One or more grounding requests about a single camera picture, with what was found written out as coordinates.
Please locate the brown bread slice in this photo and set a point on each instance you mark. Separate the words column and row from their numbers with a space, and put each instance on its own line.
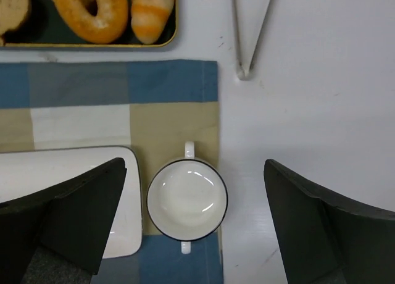
column 14, row 13

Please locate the orange ring donut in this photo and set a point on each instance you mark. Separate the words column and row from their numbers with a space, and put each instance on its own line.
column 104, row 27

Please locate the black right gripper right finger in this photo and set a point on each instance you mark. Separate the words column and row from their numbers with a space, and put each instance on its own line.
column 325, row 237

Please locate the silver metal tongs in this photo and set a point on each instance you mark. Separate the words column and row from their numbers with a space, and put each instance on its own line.
column 249, row 18

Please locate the striped croissant bread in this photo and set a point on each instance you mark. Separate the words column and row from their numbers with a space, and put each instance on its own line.
column 149, row 18

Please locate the white two-handled soup bowl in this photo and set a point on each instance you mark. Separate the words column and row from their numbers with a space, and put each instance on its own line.
column 187, row 199

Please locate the dark green serving tray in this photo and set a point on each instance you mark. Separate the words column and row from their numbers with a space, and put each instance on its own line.
column 44, row 28

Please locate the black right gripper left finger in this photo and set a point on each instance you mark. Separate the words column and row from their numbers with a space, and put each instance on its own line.
column 59, row 234

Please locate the blue beige checkered placemat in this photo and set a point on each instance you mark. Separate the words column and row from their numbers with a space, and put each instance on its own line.
column 152, row 108

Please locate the white rectangular plate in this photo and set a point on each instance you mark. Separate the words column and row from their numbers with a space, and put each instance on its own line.
column 23, row 173

